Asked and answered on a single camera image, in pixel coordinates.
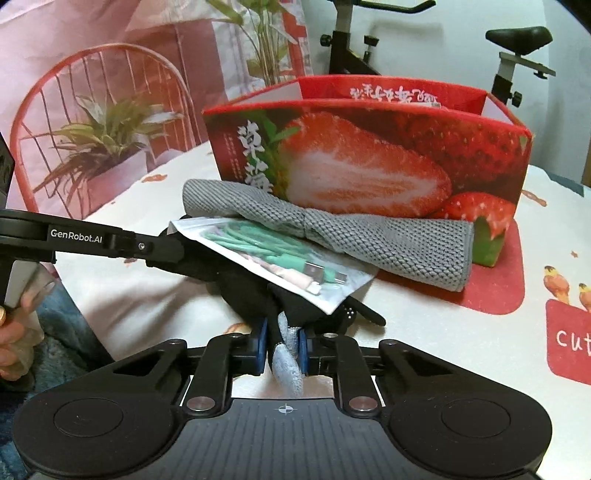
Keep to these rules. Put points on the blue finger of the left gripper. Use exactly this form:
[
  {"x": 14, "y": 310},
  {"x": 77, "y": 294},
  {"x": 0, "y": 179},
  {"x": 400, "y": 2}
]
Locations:
[{"x": 177, "y": 254}]

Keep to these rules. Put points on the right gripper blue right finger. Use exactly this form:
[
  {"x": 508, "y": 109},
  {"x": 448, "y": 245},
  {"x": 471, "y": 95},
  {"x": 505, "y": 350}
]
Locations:
[{"x": 350, "y": 367}]

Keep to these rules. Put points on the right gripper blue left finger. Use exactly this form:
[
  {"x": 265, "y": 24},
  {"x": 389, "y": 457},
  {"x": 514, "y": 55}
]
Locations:
[{"x": 215, "y": 366}]

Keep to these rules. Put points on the grey mesh cloth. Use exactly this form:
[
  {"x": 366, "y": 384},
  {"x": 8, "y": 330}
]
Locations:
[{"x": 430, "y": 251}]

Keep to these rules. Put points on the person left hand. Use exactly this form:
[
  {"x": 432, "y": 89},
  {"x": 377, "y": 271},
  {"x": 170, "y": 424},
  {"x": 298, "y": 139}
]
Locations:
[{"x": 21, "y": 322}]

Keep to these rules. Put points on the pink printed backdrop cloth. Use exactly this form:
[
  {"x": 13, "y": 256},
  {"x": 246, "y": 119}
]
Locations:
[{"x": 97, "y": 94}]

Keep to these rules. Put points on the patterned white tablecloth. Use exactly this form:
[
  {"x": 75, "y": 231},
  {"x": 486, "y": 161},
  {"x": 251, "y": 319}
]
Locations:
[{"x": 522, "y": 322}]

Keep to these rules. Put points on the red strawberry cardboard box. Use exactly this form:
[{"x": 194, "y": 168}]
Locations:
[{"x": 390, "y": 146}]

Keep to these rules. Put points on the black exercise bike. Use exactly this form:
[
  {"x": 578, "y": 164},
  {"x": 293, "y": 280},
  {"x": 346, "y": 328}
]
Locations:
[{"x": 500, "y": 46}]

